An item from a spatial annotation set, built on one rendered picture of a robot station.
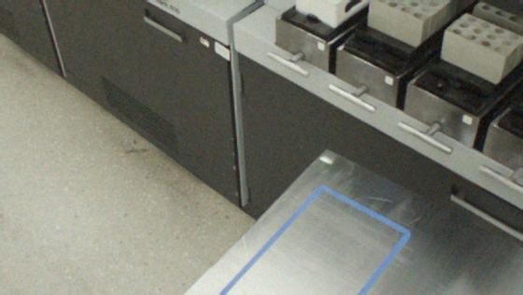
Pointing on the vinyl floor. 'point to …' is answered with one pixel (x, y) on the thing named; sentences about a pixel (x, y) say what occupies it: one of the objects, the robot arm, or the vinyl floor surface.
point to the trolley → (362, 244)
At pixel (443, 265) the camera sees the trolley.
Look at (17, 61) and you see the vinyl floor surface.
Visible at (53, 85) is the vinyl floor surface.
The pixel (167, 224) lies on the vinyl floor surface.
